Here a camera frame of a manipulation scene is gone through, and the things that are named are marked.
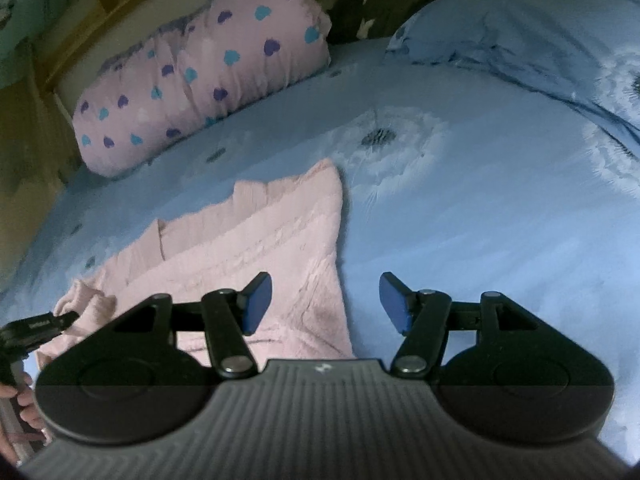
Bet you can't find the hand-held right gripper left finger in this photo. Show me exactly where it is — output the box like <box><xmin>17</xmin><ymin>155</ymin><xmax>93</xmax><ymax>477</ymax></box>
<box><xmin>107</xmin><ymin>271</ymin><xmax>273</xmax><ymax>379</ymax></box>

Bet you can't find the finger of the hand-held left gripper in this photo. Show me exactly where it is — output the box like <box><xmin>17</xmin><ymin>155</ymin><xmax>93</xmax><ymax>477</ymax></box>
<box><xmin>20</xmin><ymin>311</ymin><xmax>81</xmax><ymax>349</ymax></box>

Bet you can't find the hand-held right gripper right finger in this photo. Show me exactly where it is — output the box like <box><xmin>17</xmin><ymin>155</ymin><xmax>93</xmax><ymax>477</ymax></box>
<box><xmin>378</xmin><ymin>272</ymin><xmax>541</xmax><ymax>380</ymax></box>

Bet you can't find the pink knitted sweater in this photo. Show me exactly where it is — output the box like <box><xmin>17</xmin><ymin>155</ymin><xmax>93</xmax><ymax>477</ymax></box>
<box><xmin>35</xmin><ymin>157</ymin><xmax>358</xmax><ymax>368</ymax></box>

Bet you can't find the person's left hand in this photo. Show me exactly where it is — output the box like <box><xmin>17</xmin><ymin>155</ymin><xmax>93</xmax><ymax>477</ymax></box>
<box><xmin>0</xmin><ymin>370</ymin><xmax>51</xmax><ymax>448</ymax></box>

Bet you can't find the blue floral bed sheet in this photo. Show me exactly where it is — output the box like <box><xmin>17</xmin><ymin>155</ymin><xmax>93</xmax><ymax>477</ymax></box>
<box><xmin>0</xmin><ymin>35</ymin><xmax>640</xmax><ymax>466</ymax></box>

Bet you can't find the pink heart-print pillow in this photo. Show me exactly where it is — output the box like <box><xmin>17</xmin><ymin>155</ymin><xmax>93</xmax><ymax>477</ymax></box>
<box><xmin>71</xmin><ymin>0</ymin><xmax>332</xmax><ymax>179</ymax></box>

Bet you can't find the dark patterned cloth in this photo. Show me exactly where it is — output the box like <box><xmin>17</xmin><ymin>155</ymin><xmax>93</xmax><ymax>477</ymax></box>
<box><xmin>327</xmin><ymin>0</ymin><xmax>456</xmax><ymax>46</ymax></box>

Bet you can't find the blue floral pillow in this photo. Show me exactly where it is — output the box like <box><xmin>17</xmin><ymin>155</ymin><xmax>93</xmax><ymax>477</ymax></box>
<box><xmin>385</xmin><ymin>0</ymin><xmax>640</xmax><ymax>141</ymax></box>

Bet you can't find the wooden bed frame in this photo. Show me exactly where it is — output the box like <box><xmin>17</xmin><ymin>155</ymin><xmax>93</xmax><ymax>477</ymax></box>
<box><xmin>0</xmin><ymin>0</ymin><xmax>381</xmax><ymax>293</ymax></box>

